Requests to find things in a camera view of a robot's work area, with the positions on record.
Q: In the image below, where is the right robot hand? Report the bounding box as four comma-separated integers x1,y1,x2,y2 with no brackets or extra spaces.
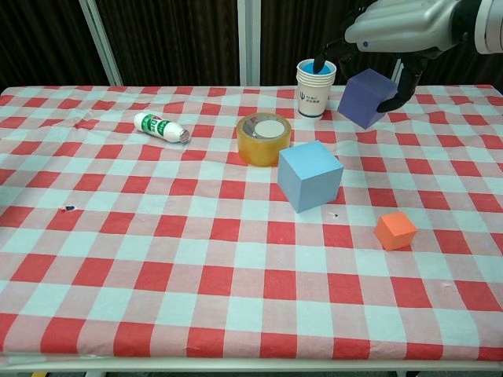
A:
312,0,472,113

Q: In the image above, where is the purple foam cube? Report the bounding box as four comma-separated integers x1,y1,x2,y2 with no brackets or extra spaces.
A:
336,68,398,130

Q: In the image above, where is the white paper cup stack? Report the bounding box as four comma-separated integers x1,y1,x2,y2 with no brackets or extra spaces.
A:
296,58,338,119

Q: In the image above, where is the dark brown curtain panel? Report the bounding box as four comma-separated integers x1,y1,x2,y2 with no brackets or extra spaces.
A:
95,0,241,87
260,0,394,87
404,49,503,86
0,0,109,89

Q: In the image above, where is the blue ball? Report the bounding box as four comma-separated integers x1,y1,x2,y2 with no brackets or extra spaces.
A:
300,59,335,75

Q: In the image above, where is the large light blue foam cube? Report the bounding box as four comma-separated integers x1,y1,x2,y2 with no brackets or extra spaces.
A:
277,141,345,214

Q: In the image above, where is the yellow-brown packing tape roll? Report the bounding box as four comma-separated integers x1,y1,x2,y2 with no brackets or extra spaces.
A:
236,112,293,168

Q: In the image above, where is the small orange foam cube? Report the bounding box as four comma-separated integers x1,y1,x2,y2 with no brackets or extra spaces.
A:
373,210,418,252

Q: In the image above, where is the white green drink bottle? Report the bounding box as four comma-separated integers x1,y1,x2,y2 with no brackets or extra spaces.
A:
133,112,191,145

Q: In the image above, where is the red white checkered tablecloth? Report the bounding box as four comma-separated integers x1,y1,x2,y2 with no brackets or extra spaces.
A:
0,83,503,363

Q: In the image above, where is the grey metal partition post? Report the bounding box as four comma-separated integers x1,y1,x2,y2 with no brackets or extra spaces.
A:
236,0,263,87
388,57,406,86
77,0,123,87

